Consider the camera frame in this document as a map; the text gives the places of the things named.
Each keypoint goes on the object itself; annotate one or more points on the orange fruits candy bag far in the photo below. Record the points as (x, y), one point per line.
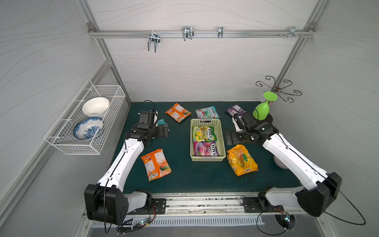
(178, 113)

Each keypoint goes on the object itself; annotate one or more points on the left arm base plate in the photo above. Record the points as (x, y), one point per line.
(152, 206)

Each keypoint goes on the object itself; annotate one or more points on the mint blossom candy bag front-up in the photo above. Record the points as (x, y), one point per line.
(208, 112)

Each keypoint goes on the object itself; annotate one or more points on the green spring tea candy bag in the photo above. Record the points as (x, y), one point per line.
(204, 134)

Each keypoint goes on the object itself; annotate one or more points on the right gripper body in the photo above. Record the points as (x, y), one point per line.
(230, 138)

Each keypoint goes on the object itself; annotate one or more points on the teal mint blossom candy bag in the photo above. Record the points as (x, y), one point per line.
(161, 122)

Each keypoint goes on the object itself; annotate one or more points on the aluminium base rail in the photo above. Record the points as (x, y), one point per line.
(202, 204)

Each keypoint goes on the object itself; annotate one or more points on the black metal cup stand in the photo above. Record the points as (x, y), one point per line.
(285, 96)

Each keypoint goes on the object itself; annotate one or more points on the purple berries candy bag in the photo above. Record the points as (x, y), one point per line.
(205, 149)

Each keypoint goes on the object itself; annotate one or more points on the white wire wall basket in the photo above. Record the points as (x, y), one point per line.
(61, 135)

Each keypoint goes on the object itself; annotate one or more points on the metal double hook left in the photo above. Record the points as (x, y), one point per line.
(154, 39)

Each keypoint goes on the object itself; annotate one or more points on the purple candy bag far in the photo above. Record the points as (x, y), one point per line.
(235, 110)

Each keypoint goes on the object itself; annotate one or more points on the metal hook right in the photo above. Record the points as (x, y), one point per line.
(292, 34)

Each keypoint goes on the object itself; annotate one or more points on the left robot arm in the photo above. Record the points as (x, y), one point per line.
(105, 201)

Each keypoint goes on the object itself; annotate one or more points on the metal double hook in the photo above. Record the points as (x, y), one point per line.
(154, 39)
(187, 32)

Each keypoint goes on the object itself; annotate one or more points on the lilac bowl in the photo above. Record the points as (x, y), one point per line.
(279, 163)

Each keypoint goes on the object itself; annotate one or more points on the metal single hook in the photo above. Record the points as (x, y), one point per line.
(220, 32)

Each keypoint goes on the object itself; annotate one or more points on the green plastic wine glass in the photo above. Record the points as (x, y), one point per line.
(262, 110)

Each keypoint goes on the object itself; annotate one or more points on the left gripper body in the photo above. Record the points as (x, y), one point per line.
(163, 130)

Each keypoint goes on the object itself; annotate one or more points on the metal double hook middle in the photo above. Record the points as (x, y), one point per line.
(187, 32)

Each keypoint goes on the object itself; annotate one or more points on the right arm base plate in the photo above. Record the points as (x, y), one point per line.
(258, 205)

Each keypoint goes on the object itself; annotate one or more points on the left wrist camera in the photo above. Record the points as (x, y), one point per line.
(147, 120)

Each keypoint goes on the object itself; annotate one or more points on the blue floral plate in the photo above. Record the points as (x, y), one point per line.
(88, 128)

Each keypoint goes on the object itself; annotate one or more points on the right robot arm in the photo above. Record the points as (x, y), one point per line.
(318, 189)

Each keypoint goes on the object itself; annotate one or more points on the aluminium top rail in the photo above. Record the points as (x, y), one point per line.
(198, 34)

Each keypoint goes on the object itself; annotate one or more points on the light green plastic basket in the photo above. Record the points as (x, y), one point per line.
(220, 139)

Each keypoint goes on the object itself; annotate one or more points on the white bowl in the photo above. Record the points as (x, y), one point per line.
(96, 107)

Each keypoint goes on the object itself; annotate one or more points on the orange candy bag near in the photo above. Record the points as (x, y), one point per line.
(156, 165)

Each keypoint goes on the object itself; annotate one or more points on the yellow orange candy bag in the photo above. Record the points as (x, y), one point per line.
(241, 161)

